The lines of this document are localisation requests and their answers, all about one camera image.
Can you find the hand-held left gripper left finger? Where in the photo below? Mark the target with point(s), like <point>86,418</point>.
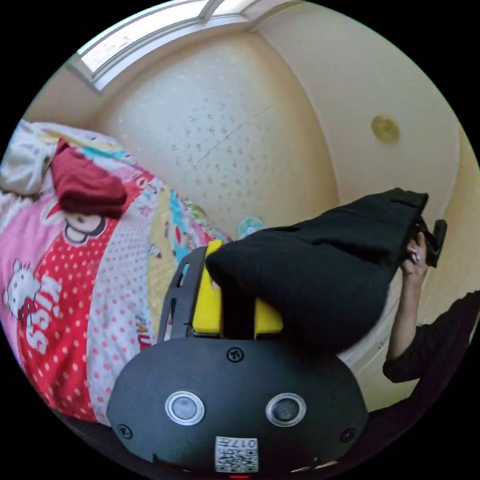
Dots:
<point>207,300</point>

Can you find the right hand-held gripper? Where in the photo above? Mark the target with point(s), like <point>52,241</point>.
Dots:
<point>435,240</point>

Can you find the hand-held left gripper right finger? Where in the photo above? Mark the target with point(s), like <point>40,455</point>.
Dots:
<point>267,318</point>

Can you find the black pants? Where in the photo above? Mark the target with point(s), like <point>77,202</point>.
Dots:
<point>311,277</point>

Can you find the person's right forearm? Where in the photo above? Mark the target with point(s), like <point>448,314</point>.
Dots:
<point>405,315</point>

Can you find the person's right hand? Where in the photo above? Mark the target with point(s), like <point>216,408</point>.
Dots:
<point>415,260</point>

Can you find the teal fan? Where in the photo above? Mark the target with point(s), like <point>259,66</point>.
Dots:
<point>248,225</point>

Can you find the person's body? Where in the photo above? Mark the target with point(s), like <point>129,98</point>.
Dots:
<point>435,348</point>

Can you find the round yellow ceiling lamp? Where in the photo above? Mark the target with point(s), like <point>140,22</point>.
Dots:
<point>385,129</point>

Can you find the bed with printed cartoon quilt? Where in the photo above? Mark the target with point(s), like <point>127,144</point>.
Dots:
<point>75,281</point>

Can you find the dark red garment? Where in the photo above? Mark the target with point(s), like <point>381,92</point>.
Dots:
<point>88,183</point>

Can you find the cream crumpled cloth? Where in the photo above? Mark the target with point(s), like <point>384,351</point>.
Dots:
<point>22,165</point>

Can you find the window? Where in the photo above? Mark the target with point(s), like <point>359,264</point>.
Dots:
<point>150,35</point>

